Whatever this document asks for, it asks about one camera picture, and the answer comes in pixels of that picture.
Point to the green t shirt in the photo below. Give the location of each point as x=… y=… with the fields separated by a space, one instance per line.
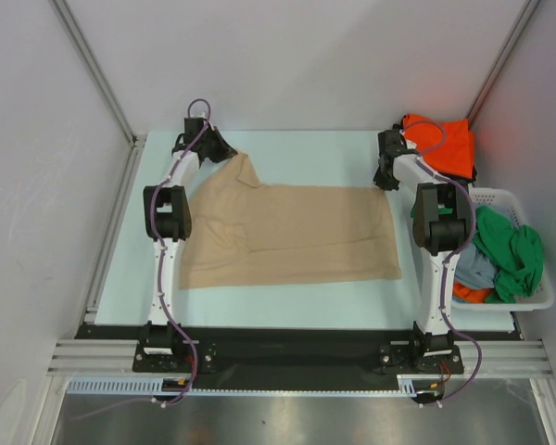
x=517 y=252

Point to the white slotted cable duct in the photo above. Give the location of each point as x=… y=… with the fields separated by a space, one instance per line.
x=161 y=387

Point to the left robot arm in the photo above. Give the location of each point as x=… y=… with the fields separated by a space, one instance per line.
x=168 y=222

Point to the left aluminium frame post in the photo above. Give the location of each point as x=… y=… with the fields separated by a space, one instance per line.
x=81 y=45

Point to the aluminium frame post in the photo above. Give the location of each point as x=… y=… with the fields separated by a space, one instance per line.
x=518 y=30
x=81 y=45

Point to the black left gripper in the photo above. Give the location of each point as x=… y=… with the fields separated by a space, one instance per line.
x=225 y=150

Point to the right aluminium frame post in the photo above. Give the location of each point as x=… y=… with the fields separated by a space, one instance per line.
x=518 y=30

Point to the beige t shirt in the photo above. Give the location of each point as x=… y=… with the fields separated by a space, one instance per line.
x=247 y=233

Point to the folded black t shirt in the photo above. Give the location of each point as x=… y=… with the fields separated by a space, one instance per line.
x=472 y=174

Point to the light blue t shirt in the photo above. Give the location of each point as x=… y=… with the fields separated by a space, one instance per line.
x=475 y=270

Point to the folded orange t shirt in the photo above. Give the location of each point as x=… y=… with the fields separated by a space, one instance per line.
x=449 y=143

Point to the orange t shirt in basket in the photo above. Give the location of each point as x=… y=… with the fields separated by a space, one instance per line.
x=466 y=294

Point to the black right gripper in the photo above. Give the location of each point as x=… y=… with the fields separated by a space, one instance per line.
x=383 y=175

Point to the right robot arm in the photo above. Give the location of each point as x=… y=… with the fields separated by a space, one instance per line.
x=442 y=225

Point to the white plastic laundry basket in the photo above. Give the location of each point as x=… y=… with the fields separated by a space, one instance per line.
x=542 y=298

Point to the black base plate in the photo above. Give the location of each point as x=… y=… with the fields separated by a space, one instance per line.
x=248 y=359

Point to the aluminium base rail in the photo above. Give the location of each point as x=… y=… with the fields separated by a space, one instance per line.
x=75 y=357

